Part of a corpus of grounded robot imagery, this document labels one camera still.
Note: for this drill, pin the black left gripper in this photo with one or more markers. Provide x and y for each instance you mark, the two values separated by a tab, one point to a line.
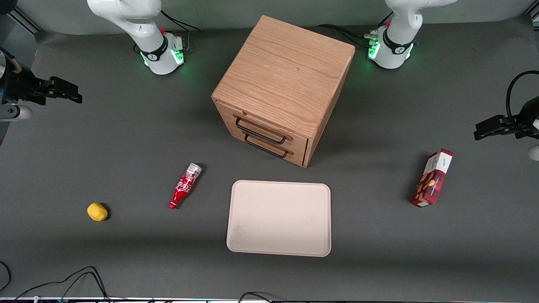
523	120

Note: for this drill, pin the red coke bottle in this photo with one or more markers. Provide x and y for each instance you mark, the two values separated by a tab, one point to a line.
184	185

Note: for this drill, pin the red cookie box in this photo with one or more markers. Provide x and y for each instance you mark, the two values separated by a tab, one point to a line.
433	179

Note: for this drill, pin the dark grey table cover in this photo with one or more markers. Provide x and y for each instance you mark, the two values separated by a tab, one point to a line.
126	143

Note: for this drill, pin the wooden drawer cabinet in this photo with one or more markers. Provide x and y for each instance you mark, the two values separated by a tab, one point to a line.
286	80

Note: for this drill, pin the yellow lemon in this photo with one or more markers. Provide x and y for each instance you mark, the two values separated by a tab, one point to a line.
97	211

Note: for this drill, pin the aluminium frame rail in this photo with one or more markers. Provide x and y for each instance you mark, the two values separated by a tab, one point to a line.
534	16
23	20

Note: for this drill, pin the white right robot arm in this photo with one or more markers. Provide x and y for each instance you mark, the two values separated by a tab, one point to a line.
147	33

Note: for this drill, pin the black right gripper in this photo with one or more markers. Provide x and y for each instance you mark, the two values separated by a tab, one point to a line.
22	86

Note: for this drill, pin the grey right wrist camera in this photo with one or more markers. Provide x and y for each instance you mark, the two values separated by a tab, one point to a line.
14	112

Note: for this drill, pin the beige plastic tray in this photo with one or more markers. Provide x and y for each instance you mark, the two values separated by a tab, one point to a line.
280	219

